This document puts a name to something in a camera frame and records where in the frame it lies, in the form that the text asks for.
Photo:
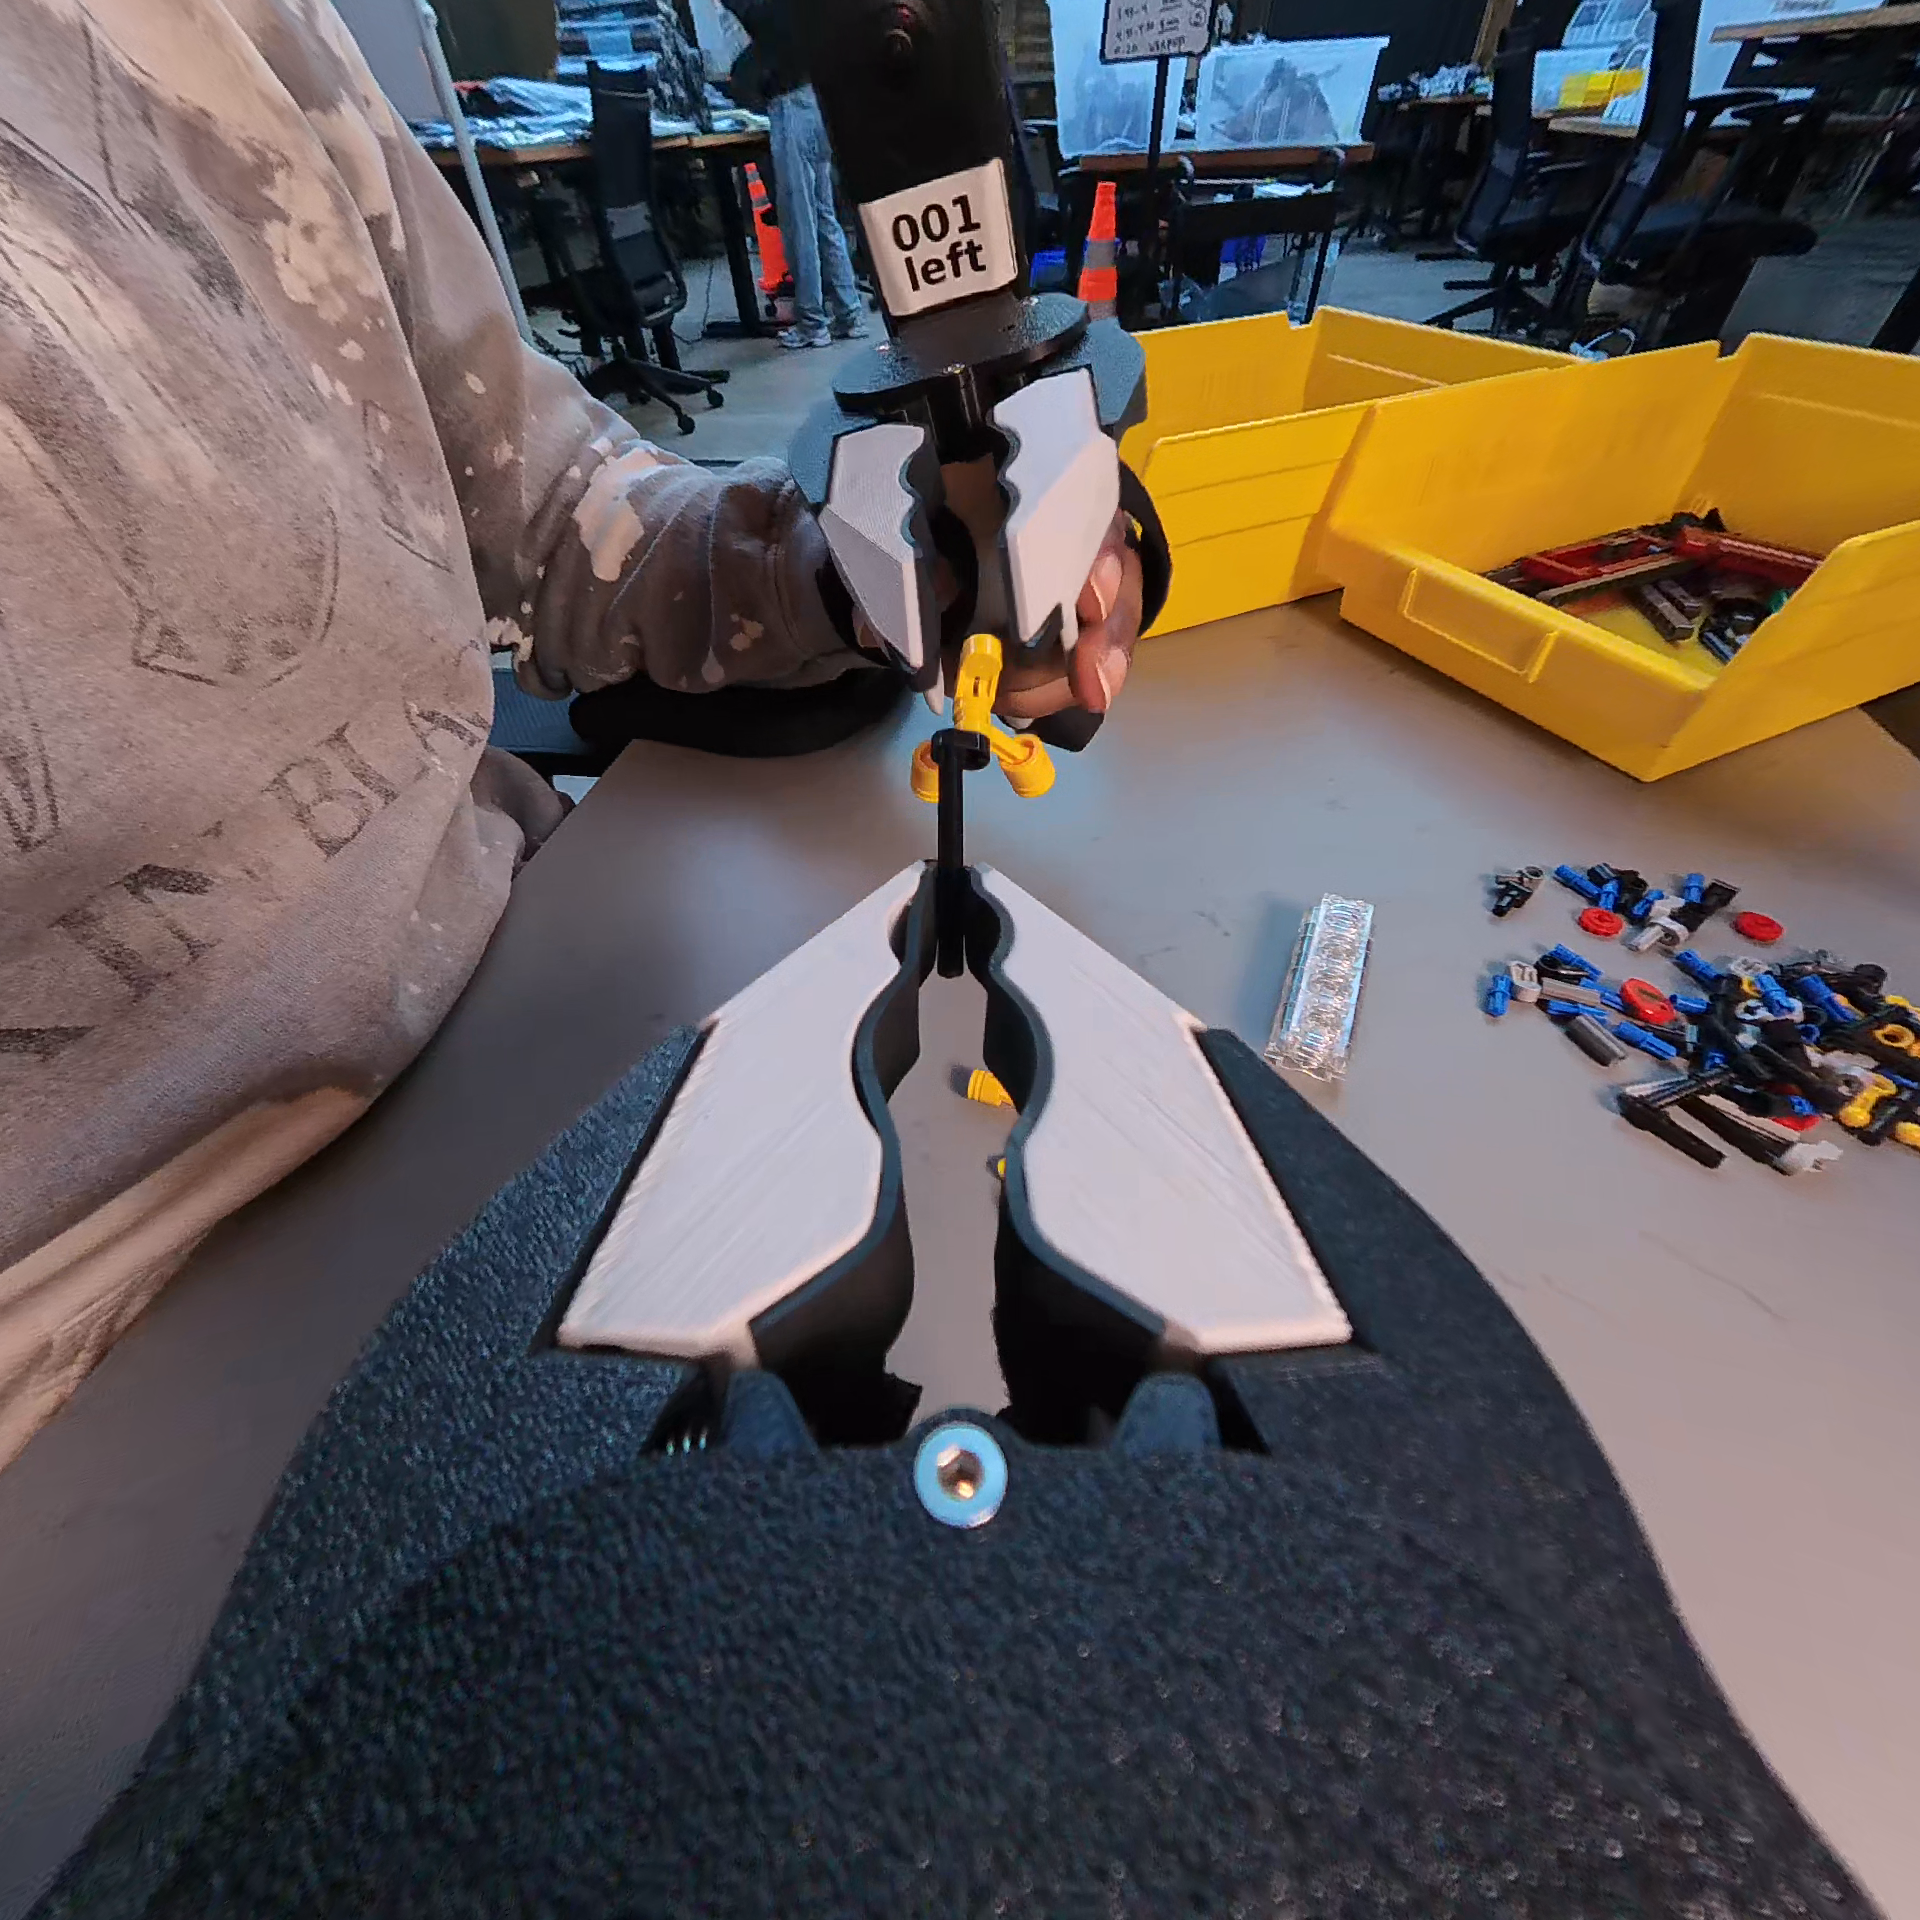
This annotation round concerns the yellow plastic bin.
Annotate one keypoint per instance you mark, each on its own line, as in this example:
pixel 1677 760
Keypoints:
pixel 1499 628
pixel 1244 481

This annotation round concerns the person's torso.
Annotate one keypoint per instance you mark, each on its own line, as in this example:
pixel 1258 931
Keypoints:
pixel 225 675

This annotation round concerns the red and black beam assembly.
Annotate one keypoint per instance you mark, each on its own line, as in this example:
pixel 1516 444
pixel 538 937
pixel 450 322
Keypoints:
pixel 1650 579

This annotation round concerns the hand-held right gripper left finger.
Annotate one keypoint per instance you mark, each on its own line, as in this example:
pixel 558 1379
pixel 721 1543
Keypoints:
pixel 750 1170

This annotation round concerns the pile of mixed small bricks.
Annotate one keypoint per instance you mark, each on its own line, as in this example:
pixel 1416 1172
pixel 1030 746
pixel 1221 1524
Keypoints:
pixel 1724 1019

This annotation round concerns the grey picture panel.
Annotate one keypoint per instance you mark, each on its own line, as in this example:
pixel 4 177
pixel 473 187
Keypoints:
pixel 1289 99

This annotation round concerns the white sign board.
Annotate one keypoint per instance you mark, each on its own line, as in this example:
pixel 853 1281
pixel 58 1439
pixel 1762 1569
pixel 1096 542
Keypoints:
pixel 1154 28

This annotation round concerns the black axle with yellow connectors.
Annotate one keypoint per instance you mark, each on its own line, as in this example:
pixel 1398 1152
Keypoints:
pixel 949 840

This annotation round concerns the person's left forearm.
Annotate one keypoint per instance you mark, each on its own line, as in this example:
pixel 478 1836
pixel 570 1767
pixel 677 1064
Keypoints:
pixel 675 570

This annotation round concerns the grey desk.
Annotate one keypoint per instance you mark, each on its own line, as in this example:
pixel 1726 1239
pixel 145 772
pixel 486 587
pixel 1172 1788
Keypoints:
pixel 1499 1275

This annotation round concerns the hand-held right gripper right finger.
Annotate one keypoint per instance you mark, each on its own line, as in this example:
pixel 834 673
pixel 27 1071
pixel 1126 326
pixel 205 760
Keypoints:
pixel 1154 1185

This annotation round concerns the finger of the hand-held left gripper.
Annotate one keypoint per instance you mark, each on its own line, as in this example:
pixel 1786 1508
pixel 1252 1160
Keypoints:
pixel 878 523
pixel 1058 495

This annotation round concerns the black office chair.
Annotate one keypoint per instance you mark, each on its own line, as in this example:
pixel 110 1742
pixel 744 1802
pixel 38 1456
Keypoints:
pixel 628 225
pixel 1499 182
pixel 1693 225

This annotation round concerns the clear plastic parts bag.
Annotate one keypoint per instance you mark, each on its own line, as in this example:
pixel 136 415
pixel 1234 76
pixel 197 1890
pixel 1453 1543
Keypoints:
pixel 1320 983

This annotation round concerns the person's left hand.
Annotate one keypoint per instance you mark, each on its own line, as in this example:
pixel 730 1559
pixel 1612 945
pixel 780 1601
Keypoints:
pixel 1096 628

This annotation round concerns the orange traffic cone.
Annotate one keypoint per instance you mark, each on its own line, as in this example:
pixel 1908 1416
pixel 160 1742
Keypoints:
pixel 1101 255
pixel 765 233

